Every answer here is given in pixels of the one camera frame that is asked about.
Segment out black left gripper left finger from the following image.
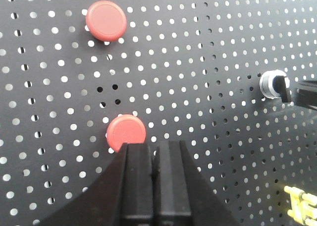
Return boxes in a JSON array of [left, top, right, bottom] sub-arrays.
[[40, 143, 154, 226]]

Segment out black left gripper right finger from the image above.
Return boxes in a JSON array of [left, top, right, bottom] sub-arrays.
[[153, 141, 238, 226]]

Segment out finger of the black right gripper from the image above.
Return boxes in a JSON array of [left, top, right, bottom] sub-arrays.
[[293, 80, 317, 110]]

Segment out lower red push button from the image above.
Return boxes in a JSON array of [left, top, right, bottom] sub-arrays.
[[106, 114, 147, 152]]

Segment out red push button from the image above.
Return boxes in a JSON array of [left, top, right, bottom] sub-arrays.
[[86, 0, 127, 42], [106, 114, 147, 152]]

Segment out upper red push button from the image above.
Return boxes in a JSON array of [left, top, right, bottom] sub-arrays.
[[86, 0, 127, 42]]

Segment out black pegboard panel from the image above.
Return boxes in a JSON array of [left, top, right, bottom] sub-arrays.
[[0, 0, 317, 226]]

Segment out yellow toggle switch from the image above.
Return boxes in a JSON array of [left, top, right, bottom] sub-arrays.
[[284, 186, 317, 226]]

